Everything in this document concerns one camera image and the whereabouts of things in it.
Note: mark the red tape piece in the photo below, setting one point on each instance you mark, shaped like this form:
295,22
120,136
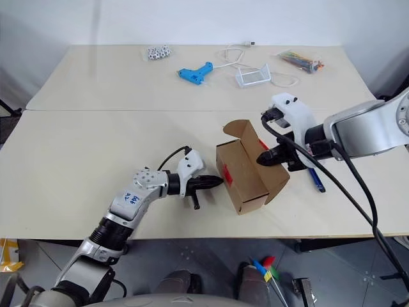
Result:
263,144
228,176

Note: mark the yellow plastic bag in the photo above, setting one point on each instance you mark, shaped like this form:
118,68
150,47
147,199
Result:
8,256

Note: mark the blue glue gun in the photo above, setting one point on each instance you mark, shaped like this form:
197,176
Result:
195,75

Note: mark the black stand leg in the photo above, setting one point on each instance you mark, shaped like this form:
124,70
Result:
9,108

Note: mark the brown cardboard box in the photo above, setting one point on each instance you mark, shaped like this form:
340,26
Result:
246,179

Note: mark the clear plastic tray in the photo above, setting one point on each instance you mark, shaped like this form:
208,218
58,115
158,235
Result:
252,76

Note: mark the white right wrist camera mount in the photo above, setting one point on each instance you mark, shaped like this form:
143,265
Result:
297,112

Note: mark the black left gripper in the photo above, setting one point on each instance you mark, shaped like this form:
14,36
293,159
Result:
194,185

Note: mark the black stand base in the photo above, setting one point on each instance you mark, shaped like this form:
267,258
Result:
390,95

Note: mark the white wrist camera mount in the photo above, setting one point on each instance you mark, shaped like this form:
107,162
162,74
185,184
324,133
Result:
297,112
190,164

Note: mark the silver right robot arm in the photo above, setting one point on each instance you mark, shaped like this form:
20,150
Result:
361,128

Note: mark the blue pen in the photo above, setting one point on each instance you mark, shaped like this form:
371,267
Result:
318,180

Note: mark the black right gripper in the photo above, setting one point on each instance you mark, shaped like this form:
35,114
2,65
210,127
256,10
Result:
292,156

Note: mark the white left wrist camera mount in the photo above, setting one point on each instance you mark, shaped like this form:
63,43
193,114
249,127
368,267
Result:
190,164

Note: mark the black table frame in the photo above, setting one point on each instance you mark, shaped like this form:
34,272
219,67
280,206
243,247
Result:
351,243

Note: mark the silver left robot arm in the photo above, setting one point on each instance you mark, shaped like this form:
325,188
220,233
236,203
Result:
128,204

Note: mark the dark rounded robot knee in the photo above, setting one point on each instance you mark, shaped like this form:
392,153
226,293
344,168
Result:
179,283
254,284

